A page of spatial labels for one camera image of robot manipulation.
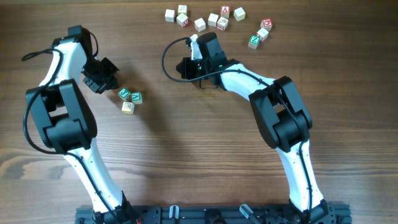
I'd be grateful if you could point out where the yellow edged white block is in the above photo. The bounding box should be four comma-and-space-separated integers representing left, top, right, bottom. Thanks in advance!
234, 7, 246, 21

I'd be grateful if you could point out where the red O letter block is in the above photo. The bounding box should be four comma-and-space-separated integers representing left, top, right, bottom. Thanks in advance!
261, 18, 273, 31

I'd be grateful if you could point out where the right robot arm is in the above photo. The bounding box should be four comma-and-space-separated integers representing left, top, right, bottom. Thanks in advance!
176, 32, 327, 223

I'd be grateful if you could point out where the white block far left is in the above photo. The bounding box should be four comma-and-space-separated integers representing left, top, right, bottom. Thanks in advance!
165, 9, 175, 22

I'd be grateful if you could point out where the green V letter block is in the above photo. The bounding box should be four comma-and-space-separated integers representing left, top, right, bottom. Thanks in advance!
131, 92, 143, 105

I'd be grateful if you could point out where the green J letter block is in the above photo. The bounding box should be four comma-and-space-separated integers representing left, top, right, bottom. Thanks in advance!
118, 88, 131, 101

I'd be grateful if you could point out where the red picture block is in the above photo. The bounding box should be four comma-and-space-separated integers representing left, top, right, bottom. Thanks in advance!
216, 17, 229, 31

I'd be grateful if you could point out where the red U letter block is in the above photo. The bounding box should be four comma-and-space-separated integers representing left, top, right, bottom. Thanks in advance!
176, 13, 189, 27

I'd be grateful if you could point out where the white block red edge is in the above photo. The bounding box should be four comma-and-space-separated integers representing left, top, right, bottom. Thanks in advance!
194, 18, 206, 32

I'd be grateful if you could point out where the white block red side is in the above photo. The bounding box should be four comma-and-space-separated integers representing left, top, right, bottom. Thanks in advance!
256, 28, 269, 42

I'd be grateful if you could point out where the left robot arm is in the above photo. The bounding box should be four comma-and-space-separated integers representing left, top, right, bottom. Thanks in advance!
22, 25, 142, 223

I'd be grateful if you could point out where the white block top row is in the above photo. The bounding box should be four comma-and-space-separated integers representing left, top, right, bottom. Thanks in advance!
177, 5, 188, 15

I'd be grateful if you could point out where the yellow picture block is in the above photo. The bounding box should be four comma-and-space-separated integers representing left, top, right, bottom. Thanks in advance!
121, 101, 135, 114

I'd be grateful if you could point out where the green Z letter block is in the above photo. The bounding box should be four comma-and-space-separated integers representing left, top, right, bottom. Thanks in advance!
248, 35, 261, 49

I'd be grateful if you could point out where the plain white wooden block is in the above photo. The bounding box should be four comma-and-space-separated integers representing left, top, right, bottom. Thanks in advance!
208, 13, 219, 27

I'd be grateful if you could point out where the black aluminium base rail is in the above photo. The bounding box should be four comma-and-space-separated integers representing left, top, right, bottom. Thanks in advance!
75, 203, 353, 224

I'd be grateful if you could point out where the red A letter block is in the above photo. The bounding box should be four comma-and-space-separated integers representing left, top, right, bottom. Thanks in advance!
220, 5, 230, 19

